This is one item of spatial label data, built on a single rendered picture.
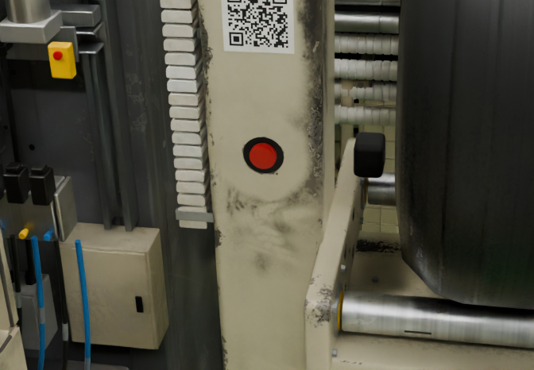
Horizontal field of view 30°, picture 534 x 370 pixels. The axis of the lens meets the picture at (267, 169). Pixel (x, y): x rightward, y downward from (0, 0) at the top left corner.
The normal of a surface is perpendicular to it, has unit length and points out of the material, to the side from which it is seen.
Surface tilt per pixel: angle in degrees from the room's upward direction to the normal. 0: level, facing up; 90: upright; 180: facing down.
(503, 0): 64
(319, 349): 90
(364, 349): 0
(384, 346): 0
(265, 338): 90
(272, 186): 90
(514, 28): 68
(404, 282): 0
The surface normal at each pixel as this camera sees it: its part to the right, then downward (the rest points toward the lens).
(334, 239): -0.04, -0.88
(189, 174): -0.18, 0.48
